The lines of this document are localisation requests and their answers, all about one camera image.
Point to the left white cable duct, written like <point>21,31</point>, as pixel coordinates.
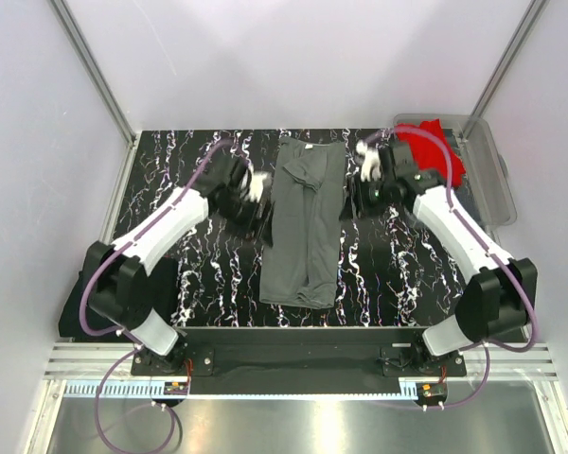
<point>136,389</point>

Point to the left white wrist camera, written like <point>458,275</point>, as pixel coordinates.
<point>258,183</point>

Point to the front aluminium rail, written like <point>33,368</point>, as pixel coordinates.
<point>69,360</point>

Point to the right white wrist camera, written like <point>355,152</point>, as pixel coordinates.
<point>371,166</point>

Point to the right aluminium frame post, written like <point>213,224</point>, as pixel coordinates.
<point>518,39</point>

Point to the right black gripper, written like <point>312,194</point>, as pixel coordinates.
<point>352,208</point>

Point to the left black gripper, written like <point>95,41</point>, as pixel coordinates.
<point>257,228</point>

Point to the small connector board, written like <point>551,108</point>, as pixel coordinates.
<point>176,388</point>
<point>432,394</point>

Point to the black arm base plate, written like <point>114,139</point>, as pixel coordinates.
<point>272,362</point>

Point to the black marble pattern mat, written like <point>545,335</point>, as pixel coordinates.
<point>391,272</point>

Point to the clear plastic bin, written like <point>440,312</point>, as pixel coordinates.
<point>484,191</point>

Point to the right white cable duct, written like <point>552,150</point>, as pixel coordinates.
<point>409,389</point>

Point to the aluminium frame post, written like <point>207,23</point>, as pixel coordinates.
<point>75,36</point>
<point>518,39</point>

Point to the left small connector board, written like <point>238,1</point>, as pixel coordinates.
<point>176,388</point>

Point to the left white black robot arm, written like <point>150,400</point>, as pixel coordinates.
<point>125,291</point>

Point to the grey t shirt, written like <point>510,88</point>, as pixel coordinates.
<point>301,267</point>

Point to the red t shirt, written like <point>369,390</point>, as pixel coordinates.
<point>428,155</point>

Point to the black folded t shirt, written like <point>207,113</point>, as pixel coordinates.
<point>71,312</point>

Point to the left aluminium frame post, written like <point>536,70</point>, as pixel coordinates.
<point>75,36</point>

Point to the white cable duct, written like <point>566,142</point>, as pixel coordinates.
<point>136,389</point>
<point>409,389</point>

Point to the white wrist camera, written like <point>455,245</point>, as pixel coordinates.
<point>371,166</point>
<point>258,183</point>

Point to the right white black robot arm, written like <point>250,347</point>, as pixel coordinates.
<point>500,290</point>

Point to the right small connector board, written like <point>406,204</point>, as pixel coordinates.
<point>432,394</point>

